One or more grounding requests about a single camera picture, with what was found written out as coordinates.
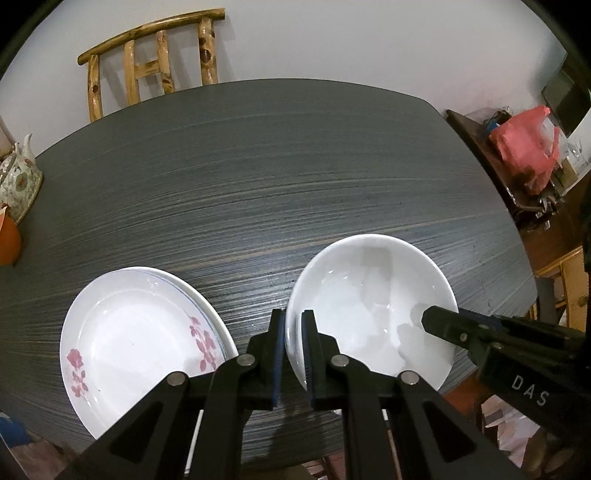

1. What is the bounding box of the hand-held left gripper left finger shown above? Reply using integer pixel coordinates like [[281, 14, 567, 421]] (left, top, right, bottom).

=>
[[60, 308, 286, 480]]

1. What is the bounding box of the red plastic bag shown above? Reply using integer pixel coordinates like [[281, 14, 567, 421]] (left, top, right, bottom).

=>
[[488, 105, 561, 195]]

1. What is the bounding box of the yellow wooden cabinet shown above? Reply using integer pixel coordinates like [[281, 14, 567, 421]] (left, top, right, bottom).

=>
[[534, 247, 589, 320]]

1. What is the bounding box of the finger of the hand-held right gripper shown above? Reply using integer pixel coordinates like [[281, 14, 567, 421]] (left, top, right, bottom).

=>
[[421, 305, 496, 359], [456, 309, 588, 359]]

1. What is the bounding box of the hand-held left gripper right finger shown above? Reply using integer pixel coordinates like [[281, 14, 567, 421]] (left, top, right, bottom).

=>
[[301, 309, 527, 480]]

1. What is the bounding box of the dark box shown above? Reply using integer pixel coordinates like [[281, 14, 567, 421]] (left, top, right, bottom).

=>
[[540, 60, 591, 137]]

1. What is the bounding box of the dark wooden side cabinet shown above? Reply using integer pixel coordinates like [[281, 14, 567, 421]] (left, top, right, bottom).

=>
[[444, 108, 591, 278]]

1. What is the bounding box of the wooden chair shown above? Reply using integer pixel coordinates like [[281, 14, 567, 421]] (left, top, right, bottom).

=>
[[76, 7, 226, 123]]

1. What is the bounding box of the plain white bowl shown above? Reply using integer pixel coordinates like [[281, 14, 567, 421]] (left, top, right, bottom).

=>
[[285, 234, 459, 393]]

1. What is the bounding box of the floral ceramic teapot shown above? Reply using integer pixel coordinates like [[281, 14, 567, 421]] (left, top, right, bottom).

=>
[[0, 134, 43, 224]]

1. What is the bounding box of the small pink flower plate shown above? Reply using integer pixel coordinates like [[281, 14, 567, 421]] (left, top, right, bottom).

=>
[[59, 267, 232, 440]]

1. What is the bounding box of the orange cup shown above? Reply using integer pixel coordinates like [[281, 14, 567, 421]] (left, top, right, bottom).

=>
[[0, 205, 23, 266]]

